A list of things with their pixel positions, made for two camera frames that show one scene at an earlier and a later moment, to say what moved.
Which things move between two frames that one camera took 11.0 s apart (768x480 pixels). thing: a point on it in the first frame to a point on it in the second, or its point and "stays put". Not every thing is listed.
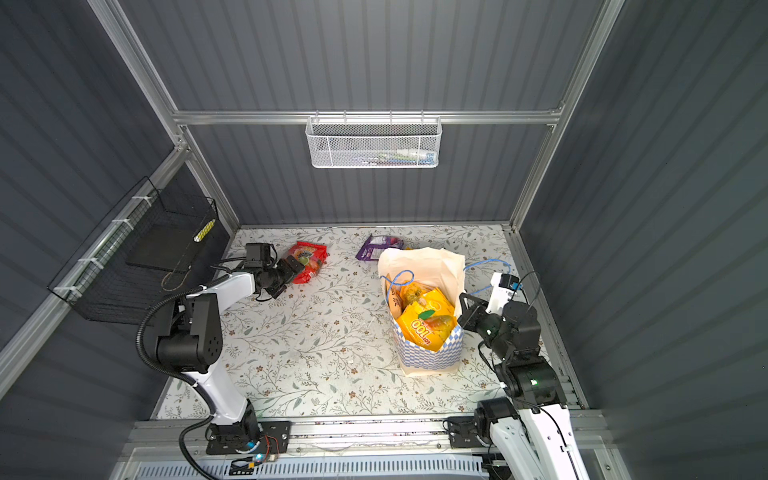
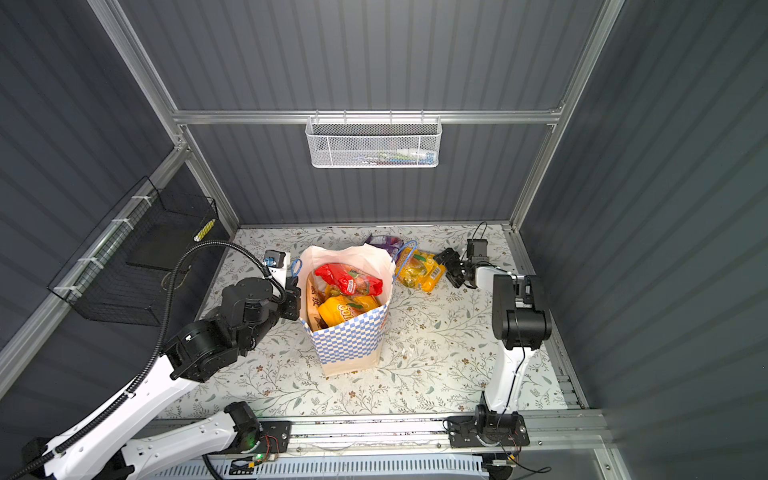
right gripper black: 470,313 to 451,264
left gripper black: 288,273 to 292,292
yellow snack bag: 429,320 to 335,309
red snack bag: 312,256 to 350,281
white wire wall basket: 378,142 stays put
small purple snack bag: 375,244 stays put
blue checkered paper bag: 424,290 to 344,298
